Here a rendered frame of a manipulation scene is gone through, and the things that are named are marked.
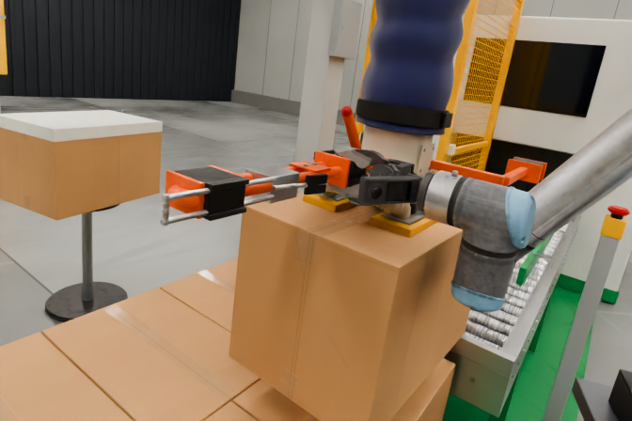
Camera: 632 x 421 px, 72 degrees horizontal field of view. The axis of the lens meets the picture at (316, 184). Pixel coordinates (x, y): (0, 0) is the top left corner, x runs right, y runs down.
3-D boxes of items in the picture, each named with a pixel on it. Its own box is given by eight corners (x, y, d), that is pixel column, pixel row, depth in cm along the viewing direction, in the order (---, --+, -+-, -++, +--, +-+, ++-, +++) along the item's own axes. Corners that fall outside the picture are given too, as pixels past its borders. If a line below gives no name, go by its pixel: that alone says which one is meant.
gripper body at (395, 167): (382, 192, 90) (437, 208, 83) (361, 198, 83) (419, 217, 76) (387, 155, 88) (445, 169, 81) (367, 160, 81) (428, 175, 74)
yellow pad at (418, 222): (425, 200, 124) (429, 183, 123) (460, 210, 118) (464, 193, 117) (368, 225, 97) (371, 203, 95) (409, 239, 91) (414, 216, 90)
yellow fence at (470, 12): (457, 251, 382) (515, -2, 328) (468, 255, 377) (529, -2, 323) (402, 297, 288) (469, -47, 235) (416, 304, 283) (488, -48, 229)
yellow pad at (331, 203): (368, 184, 134) (371, 168, 133) (397, 192, 129) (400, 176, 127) (301, 201, 107) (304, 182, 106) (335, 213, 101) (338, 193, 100)
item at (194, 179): (210, 195, 68) (213, 164, 66) (244, 209, 64) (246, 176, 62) (164, 204, 61) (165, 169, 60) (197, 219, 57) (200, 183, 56)
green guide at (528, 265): (560, 215, 328) (563, 204, 326) (576, 220, 322) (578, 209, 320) (514, 283, 200) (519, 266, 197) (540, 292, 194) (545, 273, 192)
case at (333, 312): (355, 284, 155) (373, 177, 145) (464, 334, 133) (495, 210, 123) (228, 355, 108) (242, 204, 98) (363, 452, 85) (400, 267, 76)
